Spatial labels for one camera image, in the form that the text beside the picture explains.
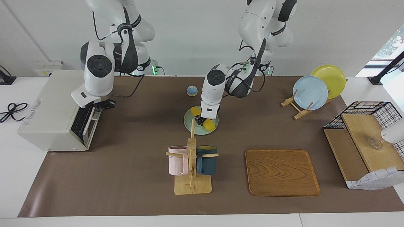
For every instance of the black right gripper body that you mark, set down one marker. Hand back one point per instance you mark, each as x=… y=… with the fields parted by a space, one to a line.
x=105 y=104

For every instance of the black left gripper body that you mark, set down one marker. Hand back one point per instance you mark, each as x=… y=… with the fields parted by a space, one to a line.
x=202 y=119

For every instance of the yellow corn cob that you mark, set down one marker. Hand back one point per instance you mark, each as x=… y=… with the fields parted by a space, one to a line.
x=210 y=125

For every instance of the pale green plate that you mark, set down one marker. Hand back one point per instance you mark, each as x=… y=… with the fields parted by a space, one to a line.
x=189 y=123

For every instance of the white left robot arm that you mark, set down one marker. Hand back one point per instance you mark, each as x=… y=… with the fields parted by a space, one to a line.
x=217 y=85

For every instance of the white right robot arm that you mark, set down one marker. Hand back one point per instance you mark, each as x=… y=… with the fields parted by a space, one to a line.
x=98 y=75

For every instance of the white toaster oven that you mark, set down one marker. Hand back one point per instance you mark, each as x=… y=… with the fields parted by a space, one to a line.
x=47 y=110

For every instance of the small blue call bell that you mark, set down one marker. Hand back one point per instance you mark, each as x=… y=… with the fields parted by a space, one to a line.
x=192 y=90

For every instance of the dark teal mug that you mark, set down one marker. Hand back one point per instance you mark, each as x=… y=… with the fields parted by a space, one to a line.
x=206 y=164

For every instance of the pink mug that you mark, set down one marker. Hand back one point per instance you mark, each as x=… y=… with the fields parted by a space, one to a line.
x=176 y=162

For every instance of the brown table mat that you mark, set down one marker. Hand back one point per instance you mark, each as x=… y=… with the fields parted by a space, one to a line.
x=142 y=142

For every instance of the wooden mug rack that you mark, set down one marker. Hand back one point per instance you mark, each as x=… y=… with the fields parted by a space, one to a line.
x=192 y=186

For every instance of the brown wooden tray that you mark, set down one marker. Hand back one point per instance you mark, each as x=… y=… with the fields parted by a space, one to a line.
x=281 y=173

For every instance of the wooden plate rack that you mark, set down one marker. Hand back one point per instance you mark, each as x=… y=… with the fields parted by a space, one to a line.
x=300 y=113

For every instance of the light blue plate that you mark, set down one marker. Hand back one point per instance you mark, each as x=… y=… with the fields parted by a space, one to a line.
x=311 y=91

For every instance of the yellow plate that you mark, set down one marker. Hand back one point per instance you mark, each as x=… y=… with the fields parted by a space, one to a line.
x=334 y=78

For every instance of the clear glass cup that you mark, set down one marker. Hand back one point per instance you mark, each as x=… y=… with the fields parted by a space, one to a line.
x=376 y=144

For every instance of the white checked cloth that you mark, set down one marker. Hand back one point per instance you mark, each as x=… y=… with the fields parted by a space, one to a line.
x=375 y=179

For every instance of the white rounded device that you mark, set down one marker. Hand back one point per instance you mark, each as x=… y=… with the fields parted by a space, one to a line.
x=394 y=132

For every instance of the black stand pole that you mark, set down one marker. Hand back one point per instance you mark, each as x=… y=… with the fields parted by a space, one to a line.
x=386 y=67

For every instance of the window with green foliage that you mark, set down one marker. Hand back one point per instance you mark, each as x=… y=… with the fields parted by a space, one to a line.
x=389 y=44

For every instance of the white wall socket box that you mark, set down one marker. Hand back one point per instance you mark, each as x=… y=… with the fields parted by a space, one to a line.
x=47 y=67

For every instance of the black clamp mount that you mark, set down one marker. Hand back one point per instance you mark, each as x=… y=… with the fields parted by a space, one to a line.
x=6 y=78

